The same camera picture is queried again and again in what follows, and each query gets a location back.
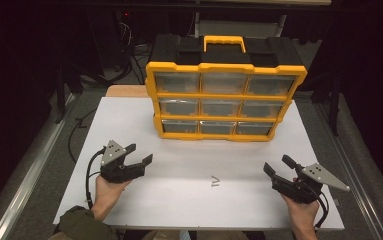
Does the yellow black organizer cabinet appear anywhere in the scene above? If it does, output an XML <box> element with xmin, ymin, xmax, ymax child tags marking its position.
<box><xmin>144</xmin><ymin>33</ymin><xmax>309</xmax><ymax>143</ymax></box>

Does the person's right hand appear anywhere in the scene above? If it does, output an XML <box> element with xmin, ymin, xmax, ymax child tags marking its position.
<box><xmin>279</xmin><ymin>192</ymin><xmax>321</xmax><ymax>231</ymax></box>

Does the aluminium floor rail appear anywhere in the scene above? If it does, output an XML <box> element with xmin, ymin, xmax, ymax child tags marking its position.
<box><xmin>0</xmin><ymin>93</ymin><xmax>77</xmax><ymax>240</ymax></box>
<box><xmin>312</xmin><ymin>99</ymin><xmax>383</xmax><ymax>240</ymax></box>

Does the grid of clear drawers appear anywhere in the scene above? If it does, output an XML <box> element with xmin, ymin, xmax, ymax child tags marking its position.
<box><xmin>154</xmin><ymin>71</ymin><xmax>297</xmax><ymax>136</ymax></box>

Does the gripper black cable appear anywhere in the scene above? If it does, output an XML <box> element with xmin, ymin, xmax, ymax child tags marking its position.
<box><xmin>85</xmin><ymin>147</ymin><xmax>107</xmax><ymax>210</ymax></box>
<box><xmin>313</xmin><ymin>190</ymin><xmax>330</xmax><ymax>231</ymax></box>

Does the person's left hand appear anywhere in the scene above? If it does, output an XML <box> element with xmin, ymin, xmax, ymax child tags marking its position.
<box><xmin>91</xmin><ymin>174</ymin><xmax>134</xmax><ymax>216</ymax></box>

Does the wooden board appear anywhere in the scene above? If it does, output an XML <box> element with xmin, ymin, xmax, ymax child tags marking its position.
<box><xmin>105</xmin><ymin>84</ymin><xmax>151</xmax><ymax>98</ymax></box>

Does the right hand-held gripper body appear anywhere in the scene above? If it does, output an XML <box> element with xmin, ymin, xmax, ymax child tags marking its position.
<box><xmin>271</xmin><ymin>162</ymin><xmax>351</xmax><ymax>205</ymax></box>

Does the black metal stand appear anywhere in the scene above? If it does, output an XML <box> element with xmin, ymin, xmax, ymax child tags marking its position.
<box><xmin>312</xmin><ymin>71</ymin><xmax>344</xmax><ymax>137</ymax></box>
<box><xmin>53</xmin><ymin>61</ymin><xmax>84</xmax><ymax>125</ymax></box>

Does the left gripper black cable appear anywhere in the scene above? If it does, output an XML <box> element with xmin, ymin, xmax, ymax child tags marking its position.
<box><xmin>85</xmin><ymin>147</ymin><xmax>107</xmax><ymax>210</ymax></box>

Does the grey metal shelf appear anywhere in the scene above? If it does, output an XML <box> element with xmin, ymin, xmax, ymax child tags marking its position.
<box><xmin>193</xmin><ymin>11</ymin><xmax>287</xmax><ymax>39</ymax></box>

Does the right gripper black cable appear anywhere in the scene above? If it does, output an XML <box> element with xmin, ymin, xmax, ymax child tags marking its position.
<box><xmin>313</xmin><ymin>190</ymin><xmax>330</xmax><ymax>231</ymax></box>

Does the black floor cable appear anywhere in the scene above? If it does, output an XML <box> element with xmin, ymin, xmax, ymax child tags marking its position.
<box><xmin>67</xmin><ymin>108</ymin><xmax>98</xmax><ymax>164</ymax></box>

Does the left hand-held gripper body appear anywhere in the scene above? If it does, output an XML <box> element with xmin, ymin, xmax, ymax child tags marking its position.
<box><xmin>99</xmin><ymin>139</ymin><xmax>146</xmax><ymax>184</ymax></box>

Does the bundle of black cables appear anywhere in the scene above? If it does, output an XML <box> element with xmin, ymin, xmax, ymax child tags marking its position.
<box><xmin>114</xmin><ymin>19</ymin><xmax>151</xmax><ymax>85</ymax></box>

